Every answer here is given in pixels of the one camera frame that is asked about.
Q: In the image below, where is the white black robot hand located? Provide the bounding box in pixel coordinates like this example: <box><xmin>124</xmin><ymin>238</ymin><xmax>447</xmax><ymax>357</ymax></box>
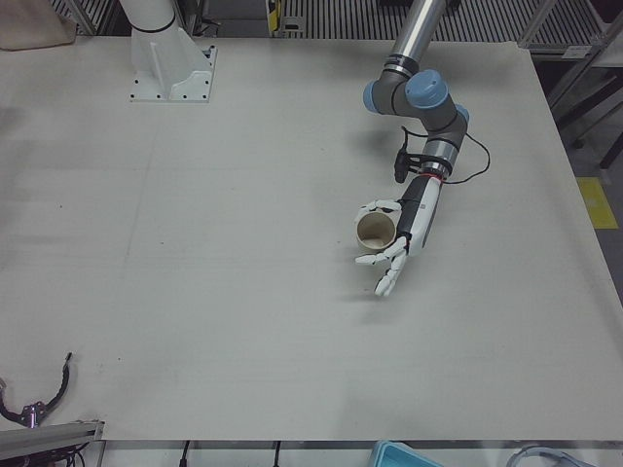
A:
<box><xmin>353</xmin><ymin>173</ymin><xmax>447</xmax><ymax>299</ymax></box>

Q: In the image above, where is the beige paper cup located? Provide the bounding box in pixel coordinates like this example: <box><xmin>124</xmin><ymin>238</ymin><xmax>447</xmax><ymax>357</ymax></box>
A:
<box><xmin>354</xmin><ymin>209</ymin><xmax>401</xmax><ymax>254</ymax></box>

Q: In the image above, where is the green-handled metal reacher grabber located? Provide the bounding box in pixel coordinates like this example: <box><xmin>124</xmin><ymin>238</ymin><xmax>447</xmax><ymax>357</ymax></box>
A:
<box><xmin>0</xmin><ymin>352</ymin><xmax>74</xmax><ymax>429</ymax></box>

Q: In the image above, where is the teal plastic bin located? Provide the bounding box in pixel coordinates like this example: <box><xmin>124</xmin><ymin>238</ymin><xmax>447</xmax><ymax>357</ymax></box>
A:
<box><xmin>369</xmin><ymin>440</ymin><xmax>442</xmax><ymax>467</ymax></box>

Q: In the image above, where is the beige cloth bag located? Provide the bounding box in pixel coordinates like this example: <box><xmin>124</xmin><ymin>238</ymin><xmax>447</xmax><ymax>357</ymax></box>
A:
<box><xmin>0</xmin><ymin>0</ymin><xmax>77</xmax><ymax>52</ymax></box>

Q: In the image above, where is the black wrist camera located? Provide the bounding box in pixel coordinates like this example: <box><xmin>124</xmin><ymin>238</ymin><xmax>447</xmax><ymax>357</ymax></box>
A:
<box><xmin>393</xmin><ymin>126</ymin><xmax>424</xmax><ymax>185</ymax></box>

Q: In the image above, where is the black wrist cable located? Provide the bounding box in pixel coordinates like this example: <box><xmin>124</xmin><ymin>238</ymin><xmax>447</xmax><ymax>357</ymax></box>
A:
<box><xmin>445</xmin><ymin>133</ymin><xmax>492</xmax><ymax>186</ymax></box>

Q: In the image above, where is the aluminium frame rack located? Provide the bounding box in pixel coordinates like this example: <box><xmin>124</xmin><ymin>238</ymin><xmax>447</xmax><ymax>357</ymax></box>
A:
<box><xmin>518</xmin><ymin>0</ymin><xmax>623</xmax><ymax>171</ymax></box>

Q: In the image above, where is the yellow black striped post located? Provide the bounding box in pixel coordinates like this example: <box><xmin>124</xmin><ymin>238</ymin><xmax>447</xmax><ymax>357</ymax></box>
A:
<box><xmin>265</xmin><ymin>0</ymin><xmax>284</xmax><ymax>36</ymax></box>

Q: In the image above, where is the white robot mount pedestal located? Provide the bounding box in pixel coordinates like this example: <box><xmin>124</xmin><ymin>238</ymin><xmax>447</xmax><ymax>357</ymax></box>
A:
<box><xmin>119</xmin><ymin>0</ymin><xmax>219</xmax><ymax>104</ymax></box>

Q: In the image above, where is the aluminium profile post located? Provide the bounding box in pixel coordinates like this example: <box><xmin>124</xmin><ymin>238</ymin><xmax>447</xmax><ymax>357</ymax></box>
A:
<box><xmin>0</xmin><ymin>418</ymin><xmax>106</xmax><ymax>447</ymax></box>

